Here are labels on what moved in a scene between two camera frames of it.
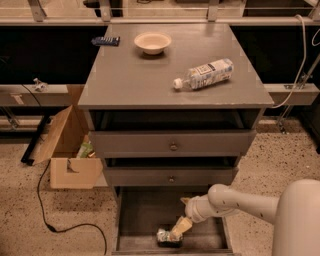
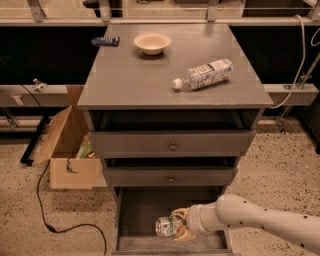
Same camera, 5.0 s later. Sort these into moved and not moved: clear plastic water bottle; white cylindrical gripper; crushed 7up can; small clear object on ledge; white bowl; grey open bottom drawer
Moved: crushed 7up can; white cylindrical gripper
Not moved: small clear object on ledge; clear plastic water bottle; grey open bottom drawer; white bowl
